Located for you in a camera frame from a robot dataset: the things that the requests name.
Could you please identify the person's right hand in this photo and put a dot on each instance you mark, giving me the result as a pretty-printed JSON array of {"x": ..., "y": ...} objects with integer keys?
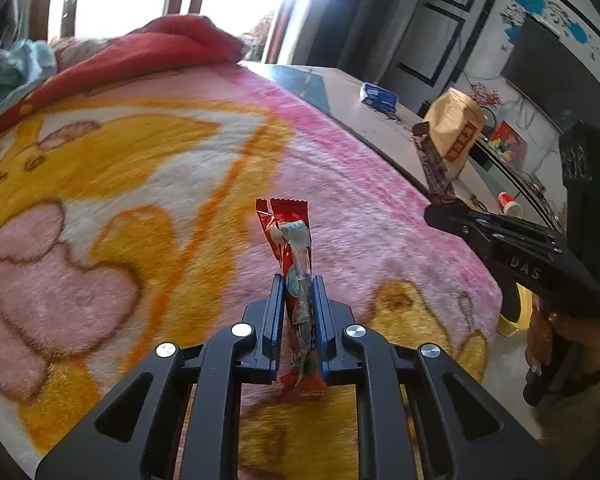
[{"x": 540, "y": 340}]

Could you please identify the pink floral cloth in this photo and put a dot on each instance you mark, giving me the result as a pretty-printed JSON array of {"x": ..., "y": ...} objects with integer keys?
[{"x": 80, "y": 50}]

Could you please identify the red candy wrapper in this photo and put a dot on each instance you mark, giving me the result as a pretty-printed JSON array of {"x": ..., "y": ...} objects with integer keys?
[{"x": 295, "y": 240}]

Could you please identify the white television cabinet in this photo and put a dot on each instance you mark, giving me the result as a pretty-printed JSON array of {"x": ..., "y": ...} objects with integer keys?
[{"x": 495, "y": 162}]

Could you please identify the light blue cloth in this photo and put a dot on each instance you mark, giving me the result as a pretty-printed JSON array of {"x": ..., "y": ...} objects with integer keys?
[{"x": 10, "y": 75}]

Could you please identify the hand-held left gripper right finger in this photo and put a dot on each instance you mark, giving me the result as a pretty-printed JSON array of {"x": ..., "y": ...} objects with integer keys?
[{"x": 319, "y": 320}]

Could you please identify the yellow rimmed waste bin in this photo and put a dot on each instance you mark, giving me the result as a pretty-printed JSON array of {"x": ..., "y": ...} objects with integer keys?
[{"x": 512, "y": 325}]

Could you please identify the marble top coffee table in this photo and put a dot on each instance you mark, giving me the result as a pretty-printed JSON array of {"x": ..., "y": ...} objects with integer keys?
[{"x": 340, "y": 90}]

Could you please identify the red quilt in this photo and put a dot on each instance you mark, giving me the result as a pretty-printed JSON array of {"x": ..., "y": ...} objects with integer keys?
[{"x": 155, "y": 45}]

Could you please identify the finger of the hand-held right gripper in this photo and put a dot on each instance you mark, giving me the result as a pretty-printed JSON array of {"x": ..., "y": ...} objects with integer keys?
[
  {"x": 510, "y": 221},
  {"x": 460, "y": 222}
]

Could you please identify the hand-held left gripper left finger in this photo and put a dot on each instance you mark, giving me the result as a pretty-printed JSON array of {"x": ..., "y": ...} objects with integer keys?
[{"x": 277, "y": 320}]

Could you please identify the brown paper bag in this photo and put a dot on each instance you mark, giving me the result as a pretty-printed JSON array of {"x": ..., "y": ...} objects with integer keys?
[{"x": 460, "y": 130}]

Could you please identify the red picture frame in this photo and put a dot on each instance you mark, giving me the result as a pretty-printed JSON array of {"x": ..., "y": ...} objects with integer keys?
[{"x": 505, "y": 137}]

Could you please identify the red paper cup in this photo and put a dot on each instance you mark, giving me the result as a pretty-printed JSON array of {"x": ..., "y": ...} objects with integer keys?
[{"x": 507, "y": 201}]

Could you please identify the dark blue grey curtain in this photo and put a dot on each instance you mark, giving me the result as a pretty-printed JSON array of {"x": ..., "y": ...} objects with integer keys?
[{"x": 320, "y": 10}]

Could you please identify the person's right forearm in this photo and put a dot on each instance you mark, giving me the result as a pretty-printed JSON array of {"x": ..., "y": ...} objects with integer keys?
[{"x": 590, "y": 400}]

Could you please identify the black flat screen television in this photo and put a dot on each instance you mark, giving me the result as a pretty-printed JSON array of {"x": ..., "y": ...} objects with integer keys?
[{"x": 545, "y": 60}]

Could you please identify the pink yellow printed blanket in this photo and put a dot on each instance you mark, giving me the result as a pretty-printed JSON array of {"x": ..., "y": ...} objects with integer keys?
[{"x": 130, "y": 185}]

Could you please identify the round black framed ornament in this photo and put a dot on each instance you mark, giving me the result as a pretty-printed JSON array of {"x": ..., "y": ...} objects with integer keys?
[{"x": 490, "y": 120}]

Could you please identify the blue tissue pack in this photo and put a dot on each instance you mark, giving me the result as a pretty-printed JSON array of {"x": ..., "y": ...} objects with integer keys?
[{"x": 377, "y": 95}]

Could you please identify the grey standing air conditioner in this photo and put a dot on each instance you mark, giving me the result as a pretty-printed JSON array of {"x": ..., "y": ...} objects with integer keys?
[{"x": 380, "y": 10}]

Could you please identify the brown snack wrapper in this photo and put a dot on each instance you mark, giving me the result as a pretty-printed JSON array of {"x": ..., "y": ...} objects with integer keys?
[{"x": 432, "y": 165}]

